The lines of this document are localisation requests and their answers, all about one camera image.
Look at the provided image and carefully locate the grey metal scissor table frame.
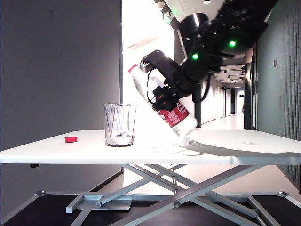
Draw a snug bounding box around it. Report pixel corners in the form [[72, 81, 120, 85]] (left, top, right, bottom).
[[34, 164, 301, 226]]

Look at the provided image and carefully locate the black camera cable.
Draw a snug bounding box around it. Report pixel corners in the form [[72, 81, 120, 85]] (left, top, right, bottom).
[[146, 69, 158, 105]]

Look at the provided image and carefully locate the clear water bottle red label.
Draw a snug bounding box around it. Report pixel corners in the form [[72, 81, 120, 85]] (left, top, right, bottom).
[[128, 64, 198, 137]]

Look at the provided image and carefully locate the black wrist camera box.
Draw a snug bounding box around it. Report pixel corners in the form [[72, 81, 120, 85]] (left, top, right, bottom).
[[140, 49, 181, 78]]

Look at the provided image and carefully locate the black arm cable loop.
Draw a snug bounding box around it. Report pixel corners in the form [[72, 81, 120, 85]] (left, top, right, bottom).
[[191, 74, 212, 104]]

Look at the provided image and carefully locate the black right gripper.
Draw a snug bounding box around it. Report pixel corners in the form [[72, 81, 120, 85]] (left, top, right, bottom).
[[152, 62, 212, 112]]

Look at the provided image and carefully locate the clear faceted glass cup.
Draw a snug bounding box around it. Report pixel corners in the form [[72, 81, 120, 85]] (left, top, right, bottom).
[[104, 103, 137, 147]]

